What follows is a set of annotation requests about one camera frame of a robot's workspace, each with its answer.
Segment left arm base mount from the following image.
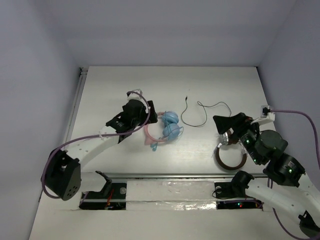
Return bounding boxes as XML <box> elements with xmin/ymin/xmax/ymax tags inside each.
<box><xmin>79</xmin><ymin>171</ymin><xmax>127</xmax><ymax>211</ymax></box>

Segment thin black audio cable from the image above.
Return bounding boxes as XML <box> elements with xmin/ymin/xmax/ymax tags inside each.
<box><xmin>180</xmin><ymin>94</ymin><xmax>232</xmax><ymax>128</ymax></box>

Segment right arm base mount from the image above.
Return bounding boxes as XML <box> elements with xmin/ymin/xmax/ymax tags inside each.
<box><xmin>212</xmin><ymin>170</ymin><xmax>264</xmax><ymax>210</ymax></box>

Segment pink blue cat-ear headphones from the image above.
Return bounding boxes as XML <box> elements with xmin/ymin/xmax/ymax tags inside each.
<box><xmin>143</xmin><ymin>111</ymin><xmax>184</xmax><ymax>149</ymax></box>

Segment light blue headphone cable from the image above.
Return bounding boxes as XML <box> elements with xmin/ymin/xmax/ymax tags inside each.
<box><xmin>149</xmin><ymin>111</ymin><xmax>185</xmax><ymax>152</ymax></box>

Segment brown silver headphones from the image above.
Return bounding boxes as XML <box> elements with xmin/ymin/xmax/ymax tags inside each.
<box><xmin>213</xmin><ymin>130</ymin><xmax>248</xmax><ymax>171</ymax></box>

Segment white foam front board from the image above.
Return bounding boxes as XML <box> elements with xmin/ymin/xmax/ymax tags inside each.
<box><xmin>30</xmin><ymin>178</ymin><xmax>303</xmax><ymax>240</ymax></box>

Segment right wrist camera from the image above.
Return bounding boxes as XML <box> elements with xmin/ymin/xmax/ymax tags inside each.
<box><xmin>251</xmin><ymin>105</ymin><xmax>276</xmax><ymax>126</ymax></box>

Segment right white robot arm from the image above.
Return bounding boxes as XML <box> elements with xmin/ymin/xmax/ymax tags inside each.
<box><xmin>212</xmin><ymin>107</ymin><xmax>320</xmax><ymax>240</ymax></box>

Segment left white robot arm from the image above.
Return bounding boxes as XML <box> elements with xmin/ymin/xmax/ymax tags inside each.
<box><xmin>41</xmin><ymin>98</ymin><xmax>158</xmax><ymax>201</ymax></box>

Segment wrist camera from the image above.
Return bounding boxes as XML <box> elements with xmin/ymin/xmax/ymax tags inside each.
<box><xmin>126</xmin><ymin>89</ymin><xmax>143</xmax><ymax>100</ymax></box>
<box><xmin>251</xmin><ymin>105</ymin><xmax>276</xmax><ymax>126</ymax></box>

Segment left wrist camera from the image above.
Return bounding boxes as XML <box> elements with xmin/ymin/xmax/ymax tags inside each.
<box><xmin>126</xmin><ymin>89</ymin><xmax>143</xmax><ymax>100</ymax></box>

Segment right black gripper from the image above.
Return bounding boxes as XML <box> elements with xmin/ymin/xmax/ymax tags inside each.
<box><xmin>213</xmin><ymin>111</ymin><xmax>262</xmax><ymax>164</ymax></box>

